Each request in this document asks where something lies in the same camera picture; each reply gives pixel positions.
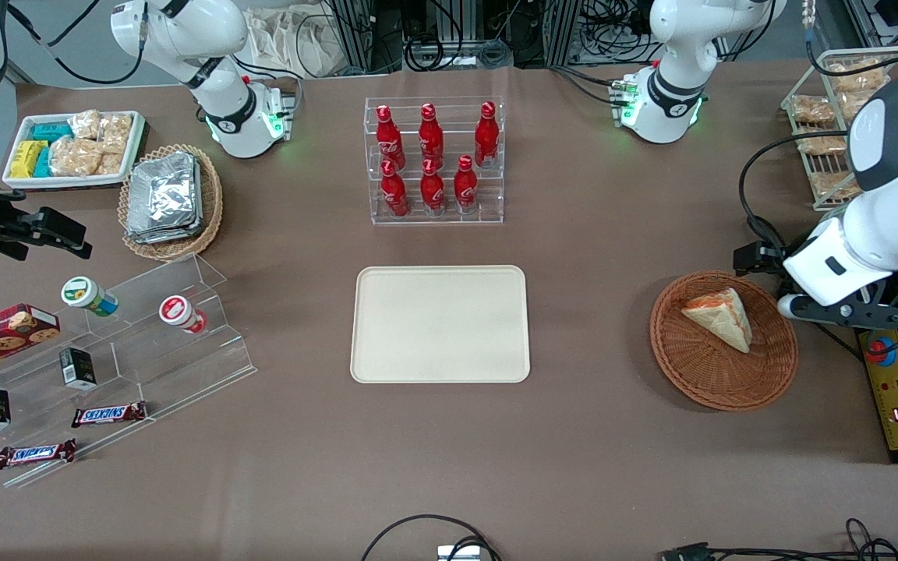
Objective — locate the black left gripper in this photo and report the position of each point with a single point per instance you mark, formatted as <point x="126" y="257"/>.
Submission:
<point x="765" y="255"/>

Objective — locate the triangle sandwich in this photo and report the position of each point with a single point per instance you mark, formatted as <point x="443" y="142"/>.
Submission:
<point x="726" y="319"/>

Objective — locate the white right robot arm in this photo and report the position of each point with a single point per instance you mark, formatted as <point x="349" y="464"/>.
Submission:
<point x="215" y="47"/>

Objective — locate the white rectangular snack tray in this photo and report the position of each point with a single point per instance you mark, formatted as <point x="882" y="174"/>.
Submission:
<point x="67" y="182"/>

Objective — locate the round brown wicker basket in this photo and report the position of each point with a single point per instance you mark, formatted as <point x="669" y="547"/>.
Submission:
<point x="698" y="370"/>

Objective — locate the oval tan wicker basket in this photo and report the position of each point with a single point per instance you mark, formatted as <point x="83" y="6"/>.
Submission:
<point x="168" y="251"/>

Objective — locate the cream plastic tray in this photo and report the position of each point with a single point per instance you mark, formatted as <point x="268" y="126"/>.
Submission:
<point x="441" y="323"/>

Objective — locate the green lid yogurt cup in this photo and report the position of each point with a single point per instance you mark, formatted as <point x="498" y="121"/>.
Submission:
<point x="86" y="296"/>

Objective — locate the narrow teal snack pack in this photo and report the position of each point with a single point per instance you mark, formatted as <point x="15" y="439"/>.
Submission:
<point x="43" y="162"/>

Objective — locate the yellow snack pack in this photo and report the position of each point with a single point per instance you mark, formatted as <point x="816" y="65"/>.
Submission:
<point x="26" y="158"/>

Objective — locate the clear bag of crackers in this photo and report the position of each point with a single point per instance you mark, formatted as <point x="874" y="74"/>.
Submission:
<point x="115" y="132"/>
<point x="84" y="125"/>
<point x="111" y="164"/>
<point x="75" y="156"/>

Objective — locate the wide teal snack pack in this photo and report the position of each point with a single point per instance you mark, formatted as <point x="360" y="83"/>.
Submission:
<point x="51" y="132"/>

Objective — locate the bagged pastry snack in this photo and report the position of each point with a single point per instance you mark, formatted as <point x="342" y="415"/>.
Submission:
<point x="854" y="105"/>
<point x="835" y="185"/>
<point x="857" y="75"/>
<point x="819" y="146"/>
<point x="811" y="109"/>

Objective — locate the silver foil packet stack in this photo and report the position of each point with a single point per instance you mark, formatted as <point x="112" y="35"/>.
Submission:
<point x="164" y="195"/>

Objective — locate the red lid yogurt cup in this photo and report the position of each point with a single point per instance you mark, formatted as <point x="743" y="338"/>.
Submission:
<point x="180" y="313"/>

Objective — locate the clear acrylic step display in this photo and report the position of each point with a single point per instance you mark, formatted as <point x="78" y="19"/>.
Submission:
<point x="160" y="366"/>

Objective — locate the snickers chocolate bar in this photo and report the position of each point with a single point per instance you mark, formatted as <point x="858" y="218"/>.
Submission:
<point x="108" y="414"/>
<point x="34" y="454"/>

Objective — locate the red cola bottle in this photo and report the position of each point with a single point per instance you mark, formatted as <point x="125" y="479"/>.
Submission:
<point x="431" y="132"/>
<point x="388" y="136"/>
<point x="465" y="187"/>
<point x="433" y="189"/>
<point x="486" y="132"/>
<point x="394" y="193"/>

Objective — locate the clear acrylic bottle rack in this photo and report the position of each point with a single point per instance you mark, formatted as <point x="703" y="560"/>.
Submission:
<point x="449" y="220"/>

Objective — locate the white cloth bag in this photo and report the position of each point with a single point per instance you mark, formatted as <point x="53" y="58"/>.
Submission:
<point x="285" y="43"/>

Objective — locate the small grey device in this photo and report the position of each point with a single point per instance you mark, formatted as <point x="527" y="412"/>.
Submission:
<point x="458" y="553"/>

